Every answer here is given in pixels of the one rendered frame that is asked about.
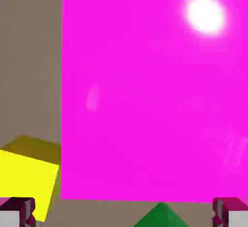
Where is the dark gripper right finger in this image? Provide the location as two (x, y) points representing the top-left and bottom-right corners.
(211, 196), (248, 227)

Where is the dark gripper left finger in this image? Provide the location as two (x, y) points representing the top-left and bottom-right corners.
(0, 196), (37, 227)

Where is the small yellow cube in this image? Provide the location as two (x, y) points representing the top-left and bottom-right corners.
(0, 134), (62, 223)

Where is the small green cube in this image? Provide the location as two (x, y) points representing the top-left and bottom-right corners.
(133, 202), (191, 227)

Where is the large magenta box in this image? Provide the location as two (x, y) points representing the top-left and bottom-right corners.
(61, 0), (248, 204)

